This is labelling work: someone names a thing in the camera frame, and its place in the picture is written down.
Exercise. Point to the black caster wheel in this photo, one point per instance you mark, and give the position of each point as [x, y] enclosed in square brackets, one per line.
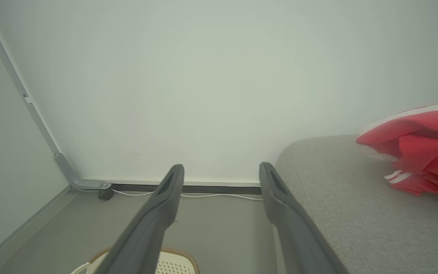
[105, 195]

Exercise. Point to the grey fabric sofa seat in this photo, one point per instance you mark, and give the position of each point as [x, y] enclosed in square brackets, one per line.
[367, 228]

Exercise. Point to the grey partition base rail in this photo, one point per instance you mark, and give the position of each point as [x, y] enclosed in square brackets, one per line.
[21, 229]

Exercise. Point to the red garment with white stripes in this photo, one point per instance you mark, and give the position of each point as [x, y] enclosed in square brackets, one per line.
[428, 152]

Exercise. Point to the white laundry basket brown rim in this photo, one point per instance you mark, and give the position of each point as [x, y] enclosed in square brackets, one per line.
[177, 263]

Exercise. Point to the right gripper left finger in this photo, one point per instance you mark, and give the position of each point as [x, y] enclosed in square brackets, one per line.
[148, 228]

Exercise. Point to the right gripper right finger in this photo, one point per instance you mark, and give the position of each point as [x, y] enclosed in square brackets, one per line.
[293, 232]

